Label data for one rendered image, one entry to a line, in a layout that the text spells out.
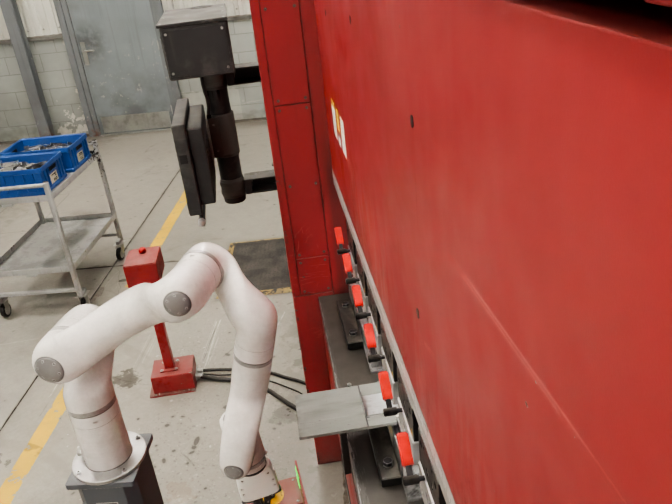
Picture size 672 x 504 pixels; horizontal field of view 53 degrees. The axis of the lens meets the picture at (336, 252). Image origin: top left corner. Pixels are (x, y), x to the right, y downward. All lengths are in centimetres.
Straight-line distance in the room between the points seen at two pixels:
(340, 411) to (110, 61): 760
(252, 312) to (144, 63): 764
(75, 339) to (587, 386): 129
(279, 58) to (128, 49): 671
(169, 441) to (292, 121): 181
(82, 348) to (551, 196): 129
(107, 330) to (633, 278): 132
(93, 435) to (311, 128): 125
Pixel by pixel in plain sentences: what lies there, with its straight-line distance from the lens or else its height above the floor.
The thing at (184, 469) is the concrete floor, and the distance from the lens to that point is 335.
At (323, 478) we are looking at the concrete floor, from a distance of 315.
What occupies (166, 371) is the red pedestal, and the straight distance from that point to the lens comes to 379.
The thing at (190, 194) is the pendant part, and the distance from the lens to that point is 262.
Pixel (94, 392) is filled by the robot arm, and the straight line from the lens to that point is 176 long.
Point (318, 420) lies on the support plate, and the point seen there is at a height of 100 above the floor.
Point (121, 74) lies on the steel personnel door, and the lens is 909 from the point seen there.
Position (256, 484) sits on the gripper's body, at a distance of 181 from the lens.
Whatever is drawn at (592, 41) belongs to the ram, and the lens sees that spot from 44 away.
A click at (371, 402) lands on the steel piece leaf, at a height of 100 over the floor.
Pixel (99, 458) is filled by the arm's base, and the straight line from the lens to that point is 187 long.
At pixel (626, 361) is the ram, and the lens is 45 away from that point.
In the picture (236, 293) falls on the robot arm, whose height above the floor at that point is 151.
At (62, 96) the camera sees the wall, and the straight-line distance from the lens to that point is 947.
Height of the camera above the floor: 221
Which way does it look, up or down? 26 degrees down
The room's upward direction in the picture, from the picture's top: 6 degrees counter-clockwise
